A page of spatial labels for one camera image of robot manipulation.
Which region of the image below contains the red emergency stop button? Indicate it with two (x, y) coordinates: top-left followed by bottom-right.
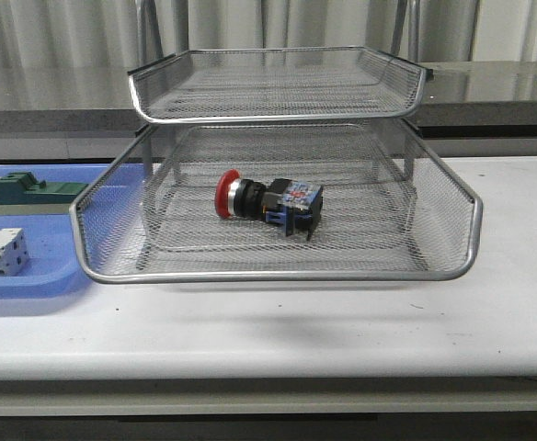
(214, 169), (324, 240)

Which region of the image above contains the blue plastic tray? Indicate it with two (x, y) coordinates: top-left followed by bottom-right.
(0, 164), (146, 300)

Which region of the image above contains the grey stone counter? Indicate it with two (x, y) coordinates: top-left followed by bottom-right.
(0, 62), (537, 139)

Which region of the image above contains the white grey curtain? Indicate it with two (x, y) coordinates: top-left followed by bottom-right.
(0, 1), (537, 68)

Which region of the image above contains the green electrical terminal block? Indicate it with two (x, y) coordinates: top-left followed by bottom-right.
(0, 171), (87, 216)

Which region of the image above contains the white circuit breaker module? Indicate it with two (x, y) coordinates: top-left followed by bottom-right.
(0, 228), (29, 277)

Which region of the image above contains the silver wire rack frame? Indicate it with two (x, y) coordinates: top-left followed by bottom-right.
(133, 0), (434, 272)

